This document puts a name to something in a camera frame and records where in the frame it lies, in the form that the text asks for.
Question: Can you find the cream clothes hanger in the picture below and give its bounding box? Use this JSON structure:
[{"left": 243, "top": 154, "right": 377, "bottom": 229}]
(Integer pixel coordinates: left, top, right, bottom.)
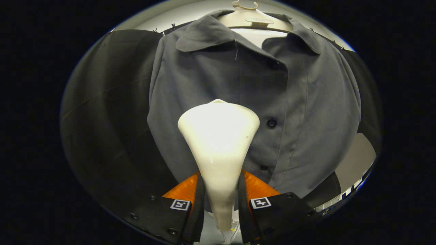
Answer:
[{"left": 218, "top": 1, "right": 293, "bottom": 33}]

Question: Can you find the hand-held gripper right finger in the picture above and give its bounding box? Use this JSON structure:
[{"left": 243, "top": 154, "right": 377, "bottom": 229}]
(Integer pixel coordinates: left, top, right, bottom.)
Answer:
[{"left": 237, "top": 169, "right": 321, "bottom": 243}]

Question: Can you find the white garment steamer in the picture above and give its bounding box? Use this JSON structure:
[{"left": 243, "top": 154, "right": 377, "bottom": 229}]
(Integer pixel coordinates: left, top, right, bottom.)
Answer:
[{"left": 177, "top": 99, "right": 260, "bottom": 244}]

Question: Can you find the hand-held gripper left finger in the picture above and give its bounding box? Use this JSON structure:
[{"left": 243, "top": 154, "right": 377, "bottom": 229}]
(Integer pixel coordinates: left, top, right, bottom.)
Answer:
[{"left": 123, "top": 172, "right": 206, "bottom": 244}]

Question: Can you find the gray cabinet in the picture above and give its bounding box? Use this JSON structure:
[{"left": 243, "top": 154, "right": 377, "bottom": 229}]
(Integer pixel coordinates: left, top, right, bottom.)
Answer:
[{"left": 336, "top": 133, "right": 377, "bottom": 193}]

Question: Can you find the white inner cloth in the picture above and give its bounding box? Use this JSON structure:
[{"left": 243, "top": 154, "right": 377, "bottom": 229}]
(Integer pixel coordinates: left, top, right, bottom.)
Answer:
[{"left": 232, "top": 28, "right": 288, "bottom": 49}]

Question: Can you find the gray button shirt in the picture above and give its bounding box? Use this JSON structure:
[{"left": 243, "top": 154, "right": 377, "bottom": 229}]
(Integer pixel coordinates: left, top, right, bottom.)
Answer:
[{"left": 147, "top": 10, "right": 362, "bottom": 199}]

